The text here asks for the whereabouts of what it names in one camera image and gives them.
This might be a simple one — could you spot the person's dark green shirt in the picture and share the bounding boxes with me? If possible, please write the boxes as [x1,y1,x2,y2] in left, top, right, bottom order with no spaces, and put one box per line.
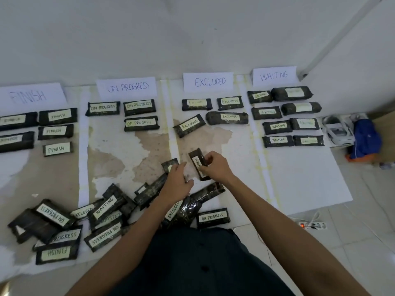
[108,226,297,296]

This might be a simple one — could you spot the white paper sign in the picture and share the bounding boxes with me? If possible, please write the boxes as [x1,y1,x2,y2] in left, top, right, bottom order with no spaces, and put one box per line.
[96,77,158,97]
[252,66,300,87]
[183,72,234,92]
[0,82,67,106]

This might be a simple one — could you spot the person's right forearm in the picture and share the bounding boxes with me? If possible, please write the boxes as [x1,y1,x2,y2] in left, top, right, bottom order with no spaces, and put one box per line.
[221,174,372,296]

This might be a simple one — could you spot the person's right hand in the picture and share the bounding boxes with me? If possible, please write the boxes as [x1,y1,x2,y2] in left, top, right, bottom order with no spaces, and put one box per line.
[199,151,236,184]

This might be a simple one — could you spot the black labelled packet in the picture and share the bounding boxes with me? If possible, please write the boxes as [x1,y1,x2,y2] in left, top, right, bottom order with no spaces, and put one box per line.
[0,131,35,153]
[43,142,74,157]
[123,99,156,117]
[181,98,212,111]
[124,116,159,132]
[0,112,38,132]
[38,108,78,126]
[38,124,74,141]
[173,113,206,139]
[189,148,213,181]
[86,102,121,117]
[206,111,249,126]
[217,96,244,111]
[161,158,179,174]

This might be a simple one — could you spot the pile of black packets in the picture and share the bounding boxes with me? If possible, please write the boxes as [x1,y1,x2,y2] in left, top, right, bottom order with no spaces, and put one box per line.
[8,181,230,265]

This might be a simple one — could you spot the brown cardboard board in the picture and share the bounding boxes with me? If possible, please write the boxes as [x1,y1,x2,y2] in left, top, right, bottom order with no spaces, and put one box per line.
[370,110,395,164]

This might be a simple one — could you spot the large white paper sheet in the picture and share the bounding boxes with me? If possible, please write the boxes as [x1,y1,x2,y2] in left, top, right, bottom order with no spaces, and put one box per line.
[167,77,269,227]
[79,81,174,213]
[0,86,90,275]
[238,74,353,217]

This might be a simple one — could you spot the person's left forearm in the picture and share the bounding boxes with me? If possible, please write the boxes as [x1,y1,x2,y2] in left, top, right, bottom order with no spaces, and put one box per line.
[65,194,186,296]

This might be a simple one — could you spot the person's left hand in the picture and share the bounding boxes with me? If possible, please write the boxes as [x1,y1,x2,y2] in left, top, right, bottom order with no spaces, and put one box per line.
[157,162,195,210]

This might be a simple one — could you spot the blue bag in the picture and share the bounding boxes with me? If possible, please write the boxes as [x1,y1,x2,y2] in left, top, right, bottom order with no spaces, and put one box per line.
[345,118,382,163]

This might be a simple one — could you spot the white plastic device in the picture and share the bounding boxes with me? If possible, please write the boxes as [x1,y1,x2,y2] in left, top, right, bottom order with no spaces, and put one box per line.
[321,114,356,146]

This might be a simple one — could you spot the black rolled labelled packet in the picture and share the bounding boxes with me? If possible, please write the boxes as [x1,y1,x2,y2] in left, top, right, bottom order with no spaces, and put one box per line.
[206,111,249,126]

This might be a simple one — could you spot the white power strip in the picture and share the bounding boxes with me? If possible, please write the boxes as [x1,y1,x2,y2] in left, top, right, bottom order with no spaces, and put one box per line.
[297,221,327,231]

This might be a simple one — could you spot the rows of black packets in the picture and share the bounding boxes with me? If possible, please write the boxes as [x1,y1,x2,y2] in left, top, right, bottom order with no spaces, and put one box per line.
[247,86,325,148]

